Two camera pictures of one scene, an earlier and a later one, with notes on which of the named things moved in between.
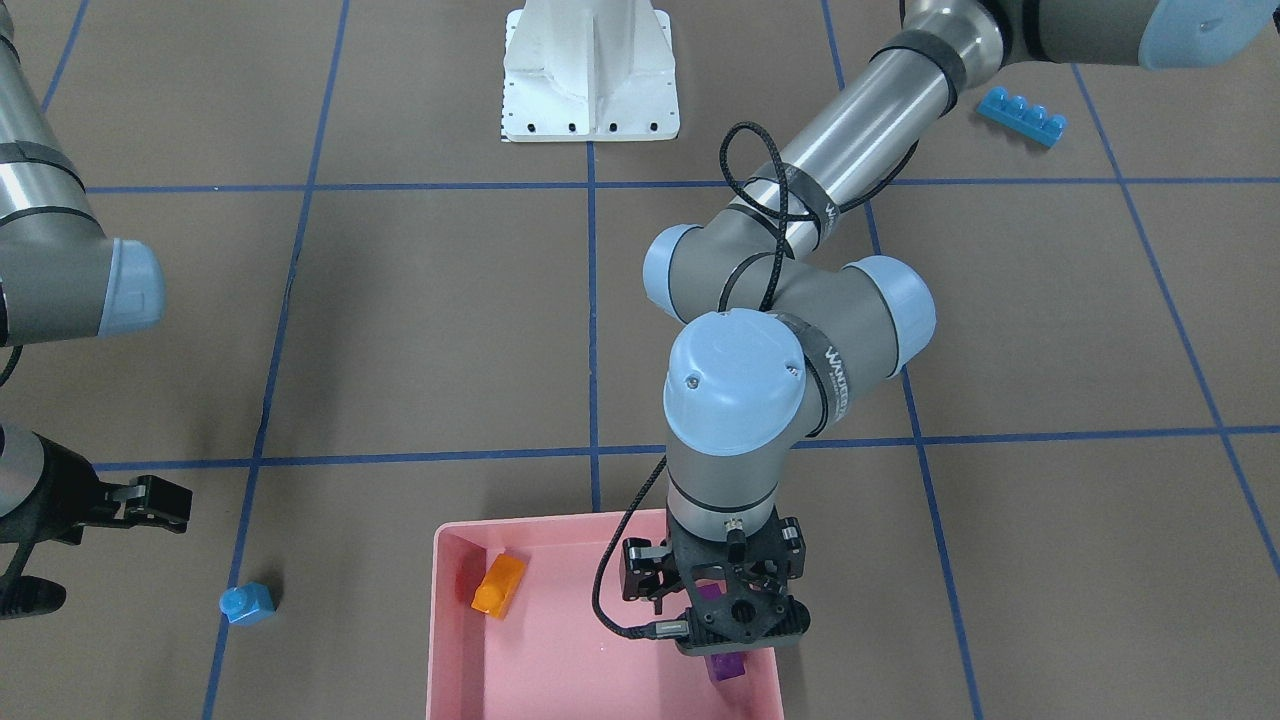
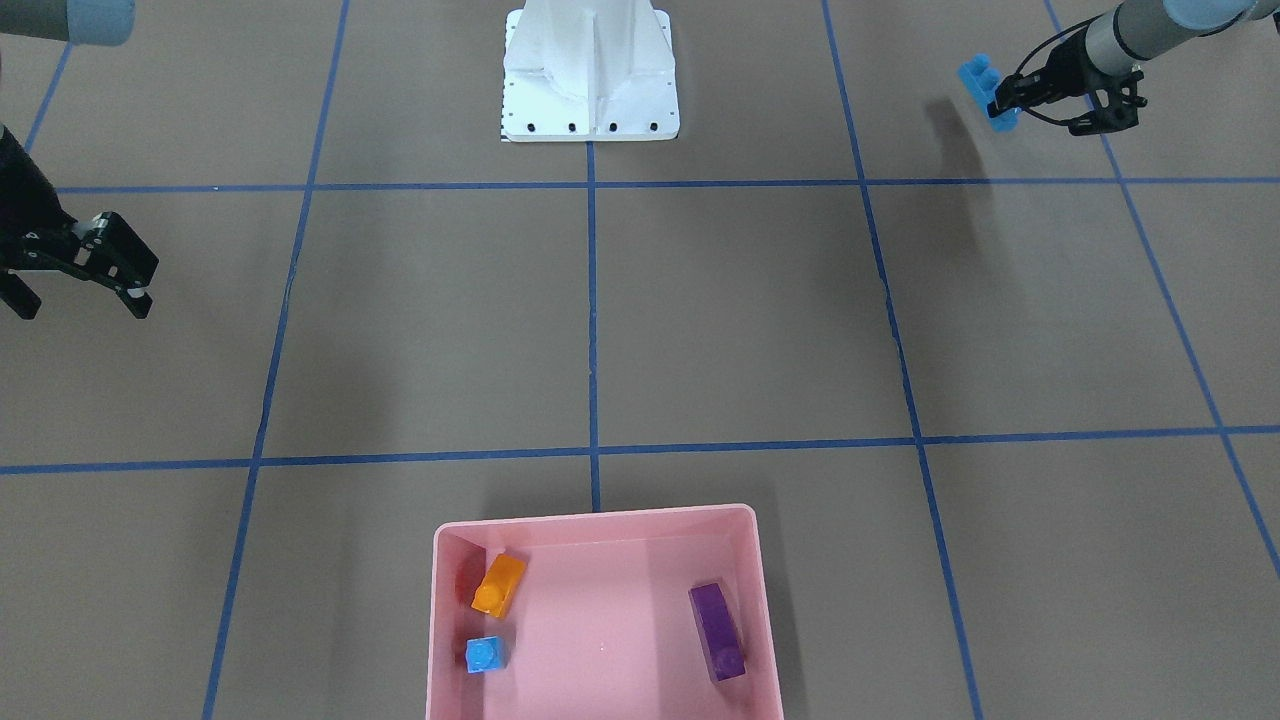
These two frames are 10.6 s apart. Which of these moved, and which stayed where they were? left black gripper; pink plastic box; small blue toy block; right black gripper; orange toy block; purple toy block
Moved: left black gripper; right black gripper; small blue toy block
Stayed: orange toy block; pink plastic box; purple toy block
